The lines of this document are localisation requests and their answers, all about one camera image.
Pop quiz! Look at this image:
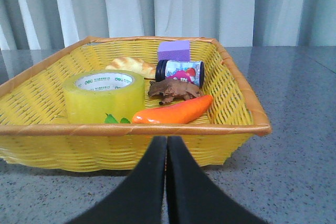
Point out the yellow woven plastic basket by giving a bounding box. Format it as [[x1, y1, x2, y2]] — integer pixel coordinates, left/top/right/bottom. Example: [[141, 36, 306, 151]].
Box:
[[1, 36, 272, 172]]

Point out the grey pleated curtain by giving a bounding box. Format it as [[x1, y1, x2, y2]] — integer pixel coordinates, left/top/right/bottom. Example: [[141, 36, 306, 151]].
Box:
[[1, 0, 335, 50]]

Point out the toy croissant bread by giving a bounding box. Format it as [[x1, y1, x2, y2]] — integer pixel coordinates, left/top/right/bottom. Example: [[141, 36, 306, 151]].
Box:
[[105, 57, 156, 80]]

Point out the yellow clear packing tape roll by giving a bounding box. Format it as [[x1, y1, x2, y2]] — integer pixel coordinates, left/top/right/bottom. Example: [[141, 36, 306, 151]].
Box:
[[62, 70, 145, 124]]

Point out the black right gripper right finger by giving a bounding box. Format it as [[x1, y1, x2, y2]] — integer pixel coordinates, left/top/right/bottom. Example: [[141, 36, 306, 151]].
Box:
[[166, 136, 265, 223]]

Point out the brown toy boar figure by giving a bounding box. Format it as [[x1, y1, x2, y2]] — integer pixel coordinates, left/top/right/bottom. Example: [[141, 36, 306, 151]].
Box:
[[148, 79, 203, 105]]

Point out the orange toy carrot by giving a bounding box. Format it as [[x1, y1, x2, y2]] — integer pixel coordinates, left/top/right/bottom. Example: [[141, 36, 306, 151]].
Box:
[[104, 94, 214, 125]]

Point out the small labelled jar black lid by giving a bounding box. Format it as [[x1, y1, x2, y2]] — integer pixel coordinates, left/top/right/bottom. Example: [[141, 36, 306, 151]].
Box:
[[155, 60, 205, 88]]

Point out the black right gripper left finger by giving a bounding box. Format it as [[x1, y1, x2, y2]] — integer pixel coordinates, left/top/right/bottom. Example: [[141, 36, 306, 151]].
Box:
[[69, 136, 167, 223]]

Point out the purple foam block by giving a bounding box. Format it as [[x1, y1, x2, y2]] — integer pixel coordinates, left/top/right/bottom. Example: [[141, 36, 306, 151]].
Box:
[[157, 40, 191, 61]]

